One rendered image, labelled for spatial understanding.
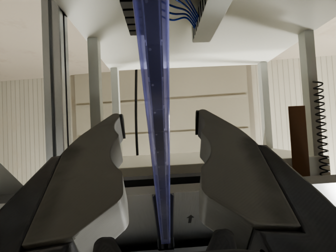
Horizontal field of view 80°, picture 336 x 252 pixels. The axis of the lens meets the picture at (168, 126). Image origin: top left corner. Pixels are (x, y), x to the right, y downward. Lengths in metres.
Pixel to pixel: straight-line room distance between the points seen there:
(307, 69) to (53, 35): 0.69
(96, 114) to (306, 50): 0.65
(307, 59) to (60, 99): 0.69
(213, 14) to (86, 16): 0.30
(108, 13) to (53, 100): 0.24
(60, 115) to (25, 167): 3.21
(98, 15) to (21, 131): 3.23
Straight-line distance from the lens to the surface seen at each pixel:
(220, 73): 2.91
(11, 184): 0.33
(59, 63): 0.52
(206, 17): 0.50
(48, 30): 0.56
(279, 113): 3.10
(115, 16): 0.57
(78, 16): 0.59
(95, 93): 0.63
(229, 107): 2.85
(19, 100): 3.76
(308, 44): 0.78
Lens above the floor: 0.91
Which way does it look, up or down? 2 degrees down
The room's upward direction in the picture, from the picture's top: 177 degrees clockwise
